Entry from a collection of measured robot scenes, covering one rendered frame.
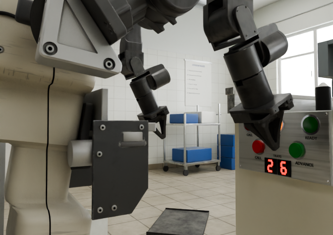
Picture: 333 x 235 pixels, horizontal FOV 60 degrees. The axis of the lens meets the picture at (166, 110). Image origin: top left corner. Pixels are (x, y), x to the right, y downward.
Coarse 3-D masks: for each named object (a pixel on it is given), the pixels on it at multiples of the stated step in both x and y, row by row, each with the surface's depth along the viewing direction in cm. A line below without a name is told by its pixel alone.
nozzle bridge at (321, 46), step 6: (324, 42) 129; (330, 42) 126; (318, 48) 131; (324, 48) 129; (330, 48) 128; (318, 54) 131; (324, 54) 129; (330, 54) 128; (318, 60) 131; (324, 60) 129; (330, 60) 128; (318, 66) 131; (324, 66) 128; (330, 66) 128; (318, 72) 131; (324, 72) 128; (330, 72) 128; (330, 78) 134
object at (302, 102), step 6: (228, 90) 76; (234, 90) 75; (228, 96) 77; (234, 96) 75; (294, 96) 87; (300, 96) 88; (306, 96) 90; (312, 96) 91; (228, 102) 77; (234, 102) 75; (240, 102) 76; (294, 102) 87; (300, 102) 88; (306, 102) 90; (312, 102) 91; (228, 108) 77; (294, 108) 87; (300, 108) 88; (306, 108) 90; (312, 108) 91
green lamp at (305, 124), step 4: (304, 120) 57; (308, 120) 56; (312, 120) 56; (316, 120) 55; (304, 124) 57; (308, 124) 56; (312, 124) 56; (316, 124) 55; (304, 128) 57; (308, 128) 56; (312, 128) 56; (316, 128) 55; (308, 132) 56; (312, 132) 56
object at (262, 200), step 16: (320, 96) 64; (240, 176) 77; (256, 176) 72; (272, 176) 68; (240, 192) 76; (256, 192) 72; (272, 192) 68; (288, 192) 64; (304, 192) 60; (320, 192) 57; (240, 208) 76; (256, 208) 72; (272, 208) 67; (288, 208) 64; (304, 208) 60; (320, 208) 57; (240, 224) 76; (256, 224) 71; (272, 224) 67; (288, 224) 64; (304, 224) 60; (320, 224) 57
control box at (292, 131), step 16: (288, 112) 61; (304, 112) 58; (320, 112) 55; (240, 128) 73; (288, 128) 61; (320, 128) 55; (240, 144) 73; (288, 144) 61; (304, 144) 57; (320, 144) 55; (240, 160) 72; (256, 160) 68; (272, 160) 64; (288, 160) 60; (304, 160) 57; (320, 160) 54; (288, 176) 60; (304, 176) 57; (320, 176) 54
